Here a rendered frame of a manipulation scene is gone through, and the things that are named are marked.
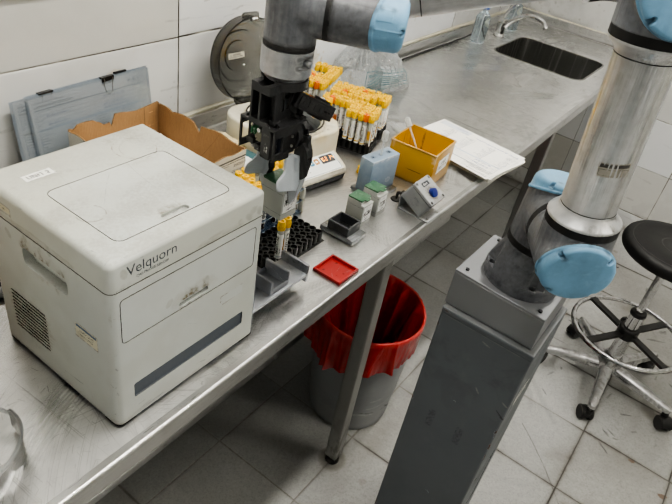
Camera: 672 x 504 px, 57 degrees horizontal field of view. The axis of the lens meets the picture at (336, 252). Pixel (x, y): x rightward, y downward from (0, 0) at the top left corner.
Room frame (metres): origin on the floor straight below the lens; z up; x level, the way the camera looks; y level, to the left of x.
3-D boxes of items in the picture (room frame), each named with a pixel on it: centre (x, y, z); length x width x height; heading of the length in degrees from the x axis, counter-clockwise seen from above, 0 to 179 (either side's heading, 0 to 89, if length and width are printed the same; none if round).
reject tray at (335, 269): (1.01, -0.01, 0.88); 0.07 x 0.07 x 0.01; 60
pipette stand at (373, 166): (1.37, -0.06, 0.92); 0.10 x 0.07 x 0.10; 142
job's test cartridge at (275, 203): (0.89, 0.11, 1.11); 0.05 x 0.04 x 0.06; 59
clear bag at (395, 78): (2.12, -0.04, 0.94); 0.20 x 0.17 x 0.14; 133
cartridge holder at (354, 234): (1.15, -0.01, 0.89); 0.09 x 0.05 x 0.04; 61
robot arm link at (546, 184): (1.00, -0.38, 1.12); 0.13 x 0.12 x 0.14; 1
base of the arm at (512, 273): (1.01, -0.37, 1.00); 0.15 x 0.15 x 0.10
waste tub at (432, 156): (1.51, -0.17, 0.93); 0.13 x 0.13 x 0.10; 65
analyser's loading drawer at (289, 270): (0.87, 0.12, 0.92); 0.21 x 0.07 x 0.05; 150
